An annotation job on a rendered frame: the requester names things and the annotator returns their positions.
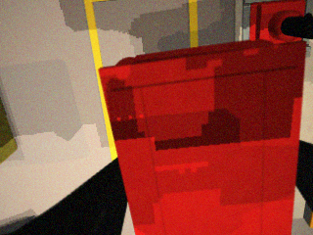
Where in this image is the yellow box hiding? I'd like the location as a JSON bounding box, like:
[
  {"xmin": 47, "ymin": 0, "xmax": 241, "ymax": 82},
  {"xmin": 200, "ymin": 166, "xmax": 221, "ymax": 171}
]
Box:
[{"xmin": 0, "ymin": 99, "xmax": 18, "ymax": 164}]

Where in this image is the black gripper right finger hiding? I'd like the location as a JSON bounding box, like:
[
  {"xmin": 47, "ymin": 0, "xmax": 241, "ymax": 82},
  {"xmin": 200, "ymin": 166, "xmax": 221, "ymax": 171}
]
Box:
[{"xmin": 295, "ymin": 140, "xmax": 313, "ymax": 211}]

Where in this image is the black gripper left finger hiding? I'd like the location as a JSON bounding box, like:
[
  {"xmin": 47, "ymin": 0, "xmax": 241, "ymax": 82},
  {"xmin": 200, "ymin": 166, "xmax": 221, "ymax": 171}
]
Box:
[{"xmin": 4, "ymin": 158, "xmax": 128, "ymax": 235}]

